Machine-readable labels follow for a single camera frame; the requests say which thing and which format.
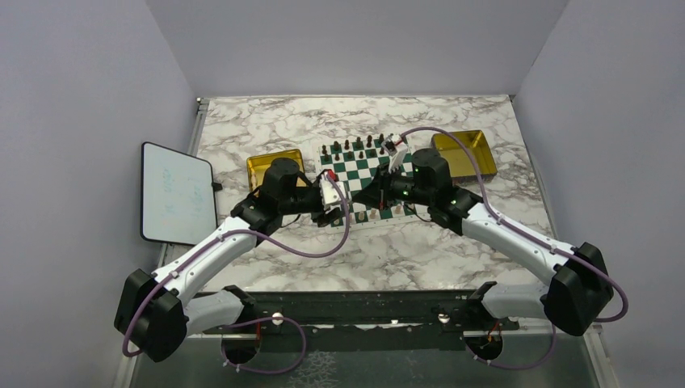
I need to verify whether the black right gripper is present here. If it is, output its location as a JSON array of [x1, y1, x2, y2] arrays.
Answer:
[[355, 161, 434, 210]]

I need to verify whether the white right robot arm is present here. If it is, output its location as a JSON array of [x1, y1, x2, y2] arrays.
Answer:
[[352, 149, 613, 336]]

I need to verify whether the gold tin with white pieces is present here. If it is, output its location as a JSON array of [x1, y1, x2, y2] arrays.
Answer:
[[246, 150, 312, 195]]

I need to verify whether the green white chess board mat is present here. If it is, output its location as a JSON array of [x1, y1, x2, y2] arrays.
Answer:
[[313, 135, 429, 230]]

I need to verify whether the empty gold tin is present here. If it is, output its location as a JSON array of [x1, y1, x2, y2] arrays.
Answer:
[[431, 130, 498, 185]]

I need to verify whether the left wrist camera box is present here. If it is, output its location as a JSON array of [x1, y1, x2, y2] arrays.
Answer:
[[318, 169, 347, 211]]

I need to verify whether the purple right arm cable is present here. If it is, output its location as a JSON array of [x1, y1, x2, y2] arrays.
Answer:
[[398, 126, 630, 372]]

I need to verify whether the small whiteboard with black frame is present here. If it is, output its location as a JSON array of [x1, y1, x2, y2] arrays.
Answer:
[[140, 141, 218, 246]]

